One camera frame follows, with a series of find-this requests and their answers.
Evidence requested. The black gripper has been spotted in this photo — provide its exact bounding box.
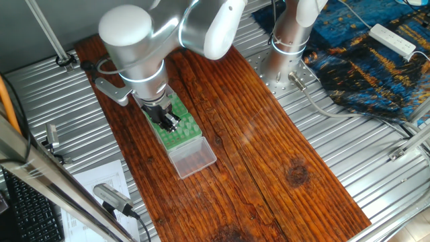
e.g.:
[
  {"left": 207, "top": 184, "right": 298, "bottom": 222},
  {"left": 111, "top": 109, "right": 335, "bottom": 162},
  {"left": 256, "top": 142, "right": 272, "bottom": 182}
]
[{"left": 140, "top": 101, "right": 181, "bottom": 134}]

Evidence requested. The clear box with green rack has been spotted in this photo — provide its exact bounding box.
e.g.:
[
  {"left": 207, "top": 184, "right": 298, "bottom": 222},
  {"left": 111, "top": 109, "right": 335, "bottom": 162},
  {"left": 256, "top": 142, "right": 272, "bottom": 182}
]
[
  {"left": 132, "top": 89, "right": 188, "bottom": 145},
  {"left": 155, "top": 112, "right": 218, "bottom": 179}
]

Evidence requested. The printed white paper sheet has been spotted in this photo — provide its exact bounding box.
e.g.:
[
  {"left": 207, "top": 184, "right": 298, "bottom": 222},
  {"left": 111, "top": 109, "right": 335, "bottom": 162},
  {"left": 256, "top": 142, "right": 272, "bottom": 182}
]
[{"left": 61, "top": 159, "right": 141, "bottom": 242}]

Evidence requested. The brown wooden board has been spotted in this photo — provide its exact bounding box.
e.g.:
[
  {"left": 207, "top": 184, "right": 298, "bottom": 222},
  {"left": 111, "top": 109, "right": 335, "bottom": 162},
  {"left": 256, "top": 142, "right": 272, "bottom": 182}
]
[{"left": 74, "top": 9, "right": 372, "bottom": 242}]

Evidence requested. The orange tube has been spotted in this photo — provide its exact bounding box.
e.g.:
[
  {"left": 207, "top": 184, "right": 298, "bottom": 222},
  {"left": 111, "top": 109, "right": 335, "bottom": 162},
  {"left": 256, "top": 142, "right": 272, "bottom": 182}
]
[{"left": 0, "top": 75, "right": 22, "bottom": 135}]

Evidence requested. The black keyboard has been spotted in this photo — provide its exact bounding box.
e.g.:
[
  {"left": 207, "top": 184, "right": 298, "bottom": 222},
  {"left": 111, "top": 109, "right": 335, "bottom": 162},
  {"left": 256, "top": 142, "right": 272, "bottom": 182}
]
[{"left": 0, "top": 167, "right": 65, "bottom": 242}]

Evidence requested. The blue starry painted cloth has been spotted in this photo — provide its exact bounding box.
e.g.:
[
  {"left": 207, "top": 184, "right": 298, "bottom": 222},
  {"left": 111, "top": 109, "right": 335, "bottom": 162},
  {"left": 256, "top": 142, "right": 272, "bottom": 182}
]
[{"left": 251, "top": 0, "right": 430, "bottom": 126}]

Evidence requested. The white power strip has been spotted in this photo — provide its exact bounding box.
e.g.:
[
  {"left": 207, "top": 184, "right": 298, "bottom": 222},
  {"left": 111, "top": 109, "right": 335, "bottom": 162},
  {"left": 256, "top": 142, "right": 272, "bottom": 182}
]
[{"left": 368, "top": 23, "right": 417, "bottom": 62}]

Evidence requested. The aluminium profile bar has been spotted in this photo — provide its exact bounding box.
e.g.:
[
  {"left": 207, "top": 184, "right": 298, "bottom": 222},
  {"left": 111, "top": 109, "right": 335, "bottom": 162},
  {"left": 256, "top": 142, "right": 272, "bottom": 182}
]
[{"left": 406, "top": 97, "right": 430, "bottom": 124}]

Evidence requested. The pale blue plastic object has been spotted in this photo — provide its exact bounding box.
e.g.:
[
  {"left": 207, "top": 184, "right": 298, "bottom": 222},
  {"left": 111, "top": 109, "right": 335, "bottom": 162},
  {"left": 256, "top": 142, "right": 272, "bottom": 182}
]
[{"left": 395, "top": 0, "right": 430, "bottom": 7}]

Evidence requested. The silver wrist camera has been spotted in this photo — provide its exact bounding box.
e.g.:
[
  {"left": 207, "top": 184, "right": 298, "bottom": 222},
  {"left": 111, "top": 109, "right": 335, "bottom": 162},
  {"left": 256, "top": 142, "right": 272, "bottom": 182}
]
[{"left": 93, "top": 76, "right": 132, "bottom": 107}]

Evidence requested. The silver camera with black cable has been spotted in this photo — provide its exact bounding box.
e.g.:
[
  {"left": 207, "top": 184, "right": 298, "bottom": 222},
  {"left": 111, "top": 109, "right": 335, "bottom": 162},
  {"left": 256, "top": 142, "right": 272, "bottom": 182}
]
[{"left": 93, "top": 183, "right": 135, "bottom": 218}]

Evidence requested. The silver camera on stand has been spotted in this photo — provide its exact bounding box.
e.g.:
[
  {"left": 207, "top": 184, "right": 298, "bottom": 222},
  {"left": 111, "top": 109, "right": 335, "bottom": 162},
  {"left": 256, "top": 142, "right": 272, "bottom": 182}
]
[{"left": 45, "top": 123, "right": 61, "bottom": 151}]

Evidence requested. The black cable ring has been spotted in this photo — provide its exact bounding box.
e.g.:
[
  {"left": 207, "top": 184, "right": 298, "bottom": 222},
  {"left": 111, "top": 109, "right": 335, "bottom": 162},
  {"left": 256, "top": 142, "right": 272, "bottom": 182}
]
[{"left": 55, "top": 52, "right": 79, "bottom": 68}]

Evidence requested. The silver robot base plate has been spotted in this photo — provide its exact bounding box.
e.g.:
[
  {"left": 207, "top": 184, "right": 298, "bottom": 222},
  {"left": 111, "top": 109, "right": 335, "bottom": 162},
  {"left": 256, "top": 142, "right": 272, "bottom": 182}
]
[{"left": 247, "top": 46, "right": 322, "bottom": 99}]

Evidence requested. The aluminium frame beam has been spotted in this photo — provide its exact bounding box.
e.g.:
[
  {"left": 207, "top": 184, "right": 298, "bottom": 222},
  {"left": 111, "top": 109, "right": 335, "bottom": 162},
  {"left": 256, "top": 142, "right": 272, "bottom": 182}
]
[{"left": 0, "top": 112, "right": 137, "bottom": 242}]

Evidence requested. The grey robot cable with connector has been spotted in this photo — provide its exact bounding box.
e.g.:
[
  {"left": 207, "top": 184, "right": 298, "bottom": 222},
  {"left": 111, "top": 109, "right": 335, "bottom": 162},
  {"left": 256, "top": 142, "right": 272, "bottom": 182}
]
[{"left": 288, "top": 71, "right": 430, "bottom": 152}]

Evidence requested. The aluminium post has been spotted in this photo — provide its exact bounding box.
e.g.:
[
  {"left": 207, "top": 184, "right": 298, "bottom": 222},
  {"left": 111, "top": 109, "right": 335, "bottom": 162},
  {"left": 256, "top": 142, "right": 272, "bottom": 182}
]
[{"left": 25, "top": 0, "right": 77, "bottom": 73}]

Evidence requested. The thin white cable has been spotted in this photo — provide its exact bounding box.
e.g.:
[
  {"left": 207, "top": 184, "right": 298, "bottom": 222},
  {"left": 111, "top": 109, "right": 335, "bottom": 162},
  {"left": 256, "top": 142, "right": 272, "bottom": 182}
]
[{"left": 337, "top": 0, "right": 372, "bottom": 30}]

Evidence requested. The aluminium profile with bracket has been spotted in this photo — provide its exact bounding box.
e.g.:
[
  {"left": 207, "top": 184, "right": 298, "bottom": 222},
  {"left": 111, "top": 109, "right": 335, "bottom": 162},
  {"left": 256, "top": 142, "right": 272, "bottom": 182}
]
[{"left": 388, "top": 124, "right": 430, "bottom": 162}]

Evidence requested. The white power strip cable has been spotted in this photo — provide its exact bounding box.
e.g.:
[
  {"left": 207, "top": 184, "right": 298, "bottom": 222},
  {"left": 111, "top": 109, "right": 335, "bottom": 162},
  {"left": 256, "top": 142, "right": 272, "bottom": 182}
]
[{"left": 408, "top": 50, "right": 430, "bottom": 63}]

